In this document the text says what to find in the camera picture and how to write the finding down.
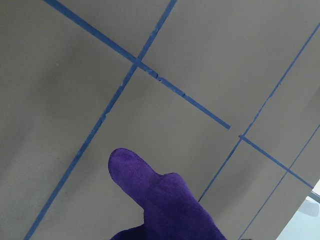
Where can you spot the purple towel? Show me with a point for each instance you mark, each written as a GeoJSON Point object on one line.
{"type": "Point", "coordinates": [170, 211]}

